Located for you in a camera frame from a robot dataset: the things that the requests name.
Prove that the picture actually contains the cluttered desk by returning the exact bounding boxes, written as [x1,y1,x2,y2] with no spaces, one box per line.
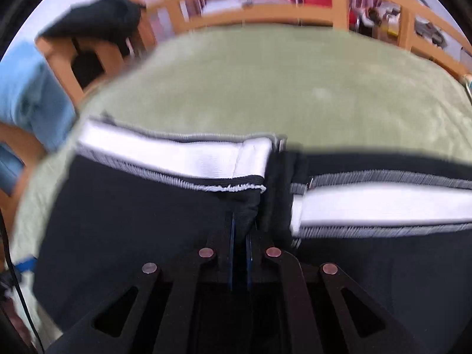
[354,0,447,48]

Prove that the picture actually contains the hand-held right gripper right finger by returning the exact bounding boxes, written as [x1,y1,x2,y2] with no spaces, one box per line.
[245,229,417,354]

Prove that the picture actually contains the black pants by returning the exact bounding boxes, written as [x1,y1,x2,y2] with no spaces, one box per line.
[33,116,472,354]

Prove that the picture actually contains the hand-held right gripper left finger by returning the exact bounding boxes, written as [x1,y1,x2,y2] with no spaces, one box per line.
[59,225,237,354]

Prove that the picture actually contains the black jacket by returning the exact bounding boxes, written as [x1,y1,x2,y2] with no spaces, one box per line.
[37,0,146,50]

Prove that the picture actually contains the black cable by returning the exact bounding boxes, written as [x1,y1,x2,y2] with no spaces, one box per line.
[0,210,45,354]

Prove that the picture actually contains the wooden bed frame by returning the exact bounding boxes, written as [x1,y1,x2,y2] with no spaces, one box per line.
[0,0,472,200]

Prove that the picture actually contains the green fleece blanket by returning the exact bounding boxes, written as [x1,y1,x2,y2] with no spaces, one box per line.
[11,26,472,340]

